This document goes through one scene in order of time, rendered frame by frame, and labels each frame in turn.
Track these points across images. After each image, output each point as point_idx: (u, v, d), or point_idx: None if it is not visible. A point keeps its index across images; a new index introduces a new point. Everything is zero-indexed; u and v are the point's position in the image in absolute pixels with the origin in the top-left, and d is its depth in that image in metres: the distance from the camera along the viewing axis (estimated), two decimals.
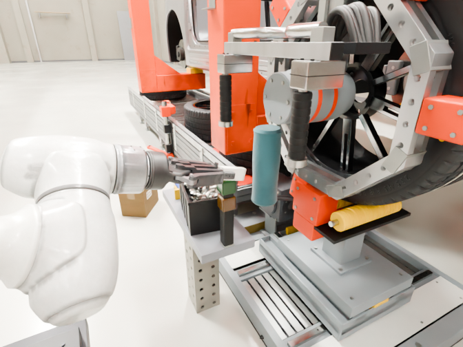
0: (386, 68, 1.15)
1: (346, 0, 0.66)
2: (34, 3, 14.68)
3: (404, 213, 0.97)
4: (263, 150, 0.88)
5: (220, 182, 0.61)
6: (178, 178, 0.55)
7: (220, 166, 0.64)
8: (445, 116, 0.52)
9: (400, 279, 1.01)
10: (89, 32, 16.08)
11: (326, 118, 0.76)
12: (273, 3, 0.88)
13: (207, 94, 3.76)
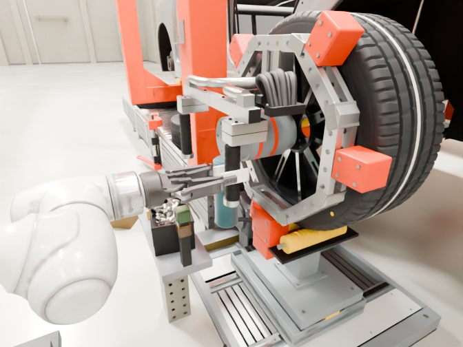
0: None
1: (280, 57, 0.75)
2: (33, 5, 14.78)
3: (353, 233, 1.06)
4: None
5: (200, 166, 0.68)
6: None
7: None
8: (349, 168, 0.61)
9: (351, 292, 1.11)
10: (87, 35, 16.18)
11: (271, 155, 0.85)
12: (231, 47, 0.98)
13: None
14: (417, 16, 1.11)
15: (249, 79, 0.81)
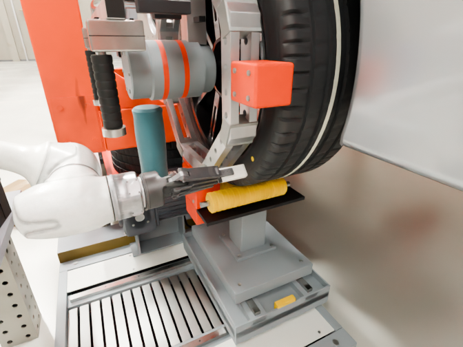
0: None
1: None
2: (19, 1, 14.48)
3: (297, 196, 0.94)
4: (140, 130, 0.85)
5: None
6: None
7: (220, 182, 0.65)
8: (242, 79, 0.49)
9: (298, 265, 0.98)
10: None
11: (185, 93, 0.73)
12: None
13: None
14: None
15: None
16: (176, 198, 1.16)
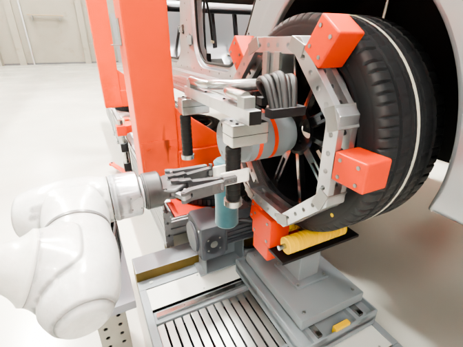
0: None
1: (281, 58, 0.76)
2: (27, 5, 14.64)
3: (353, 234, 1.07)
4: None
5: (200, 166, 0.68)
6: None
7: None
8: (349, 169, 0.62)
9: (351, 293, 1.11)
10: (83, 35, 16.04)
11: (271, 156, 0.86)
12: (231, 48, 0.98)
13: None
14: (384, 14, 0.97)
15: (249, 80, 0.81)
16: (242, 226, 1.31)
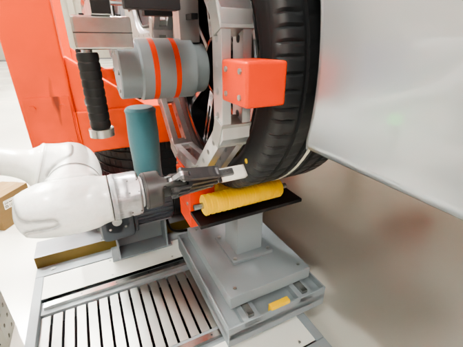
0: None
1: None
2: None
3: (294, 198, 0.92)
4: (133, 130, 0.83)
5: None
6: None
7: (220, 181, 0.65)
8: (233, 78, 0.47)
9: (295, 268, 0.96)
10: None
11: (178, 93, 0.71)
12: None
13: None
14: None
15: None
16: None
